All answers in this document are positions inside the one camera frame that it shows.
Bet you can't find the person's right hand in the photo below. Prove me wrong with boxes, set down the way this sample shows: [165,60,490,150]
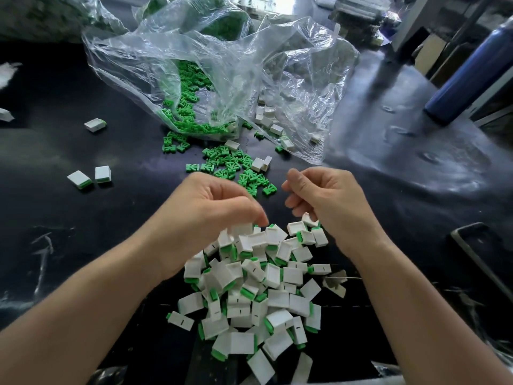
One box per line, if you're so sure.
[281,166,392,260]

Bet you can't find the person's left hand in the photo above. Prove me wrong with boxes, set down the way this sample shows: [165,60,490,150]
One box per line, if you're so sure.
[140,172,270,279]

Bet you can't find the pile of assembled white-green pieces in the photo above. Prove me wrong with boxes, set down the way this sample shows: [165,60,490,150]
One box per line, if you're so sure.
[178,212,332,385]

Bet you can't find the heap of white caps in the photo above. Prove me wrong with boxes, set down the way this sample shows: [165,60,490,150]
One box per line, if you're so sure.
[224,92,323,173]

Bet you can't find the pile of green clips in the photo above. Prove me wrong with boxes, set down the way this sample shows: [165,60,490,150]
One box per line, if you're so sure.
[160,60,296,197]

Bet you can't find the person's right forearm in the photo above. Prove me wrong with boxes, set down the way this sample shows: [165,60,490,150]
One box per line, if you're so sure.
[353,236,513,385]

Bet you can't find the person's left forearm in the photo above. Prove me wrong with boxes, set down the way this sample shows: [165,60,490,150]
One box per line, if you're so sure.
[0,246,173,385]

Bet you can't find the empty white shell right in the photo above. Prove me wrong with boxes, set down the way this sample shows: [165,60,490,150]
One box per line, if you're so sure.
[323,270,348,299]

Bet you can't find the clear plastic bag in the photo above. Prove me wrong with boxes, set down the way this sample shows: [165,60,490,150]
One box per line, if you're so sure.
[82,0,360,165]

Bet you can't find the black smartphone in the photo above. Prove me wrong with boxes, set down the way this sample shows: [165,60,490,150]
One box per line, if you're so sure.
[450,222,513,302]

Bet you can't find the brown cardboard box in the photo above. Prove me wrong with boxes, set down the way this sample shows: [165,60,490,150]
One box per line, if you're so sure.
[414,34,450,77]

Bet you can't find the blue cylinder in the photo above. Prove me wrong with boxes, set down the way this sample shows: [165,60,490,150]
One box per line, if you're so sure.
[424,18,513,125]

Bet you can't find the grey machine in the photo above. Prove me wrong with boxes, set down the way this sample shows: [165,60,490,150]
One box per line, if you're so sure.
[330,0,402,41]

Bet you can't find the plastic bag full of green pieces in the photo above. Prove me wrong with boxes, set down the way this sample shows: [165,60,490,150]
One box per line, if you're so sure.
[135,0,251,41]

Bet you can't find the white paper sheet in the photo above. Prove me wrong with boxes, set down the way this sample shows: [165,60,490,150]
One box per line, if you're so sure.
[0,61,21,89]

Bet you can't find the large bag of assembled pieces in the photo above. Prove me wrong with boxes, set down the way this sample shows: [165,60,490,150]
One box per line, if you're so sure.
[0,0,128,41]

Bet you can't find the white metal frame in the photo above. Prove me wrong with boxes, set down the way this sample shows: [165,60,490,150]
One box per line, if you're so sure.
[393,0,513,73]

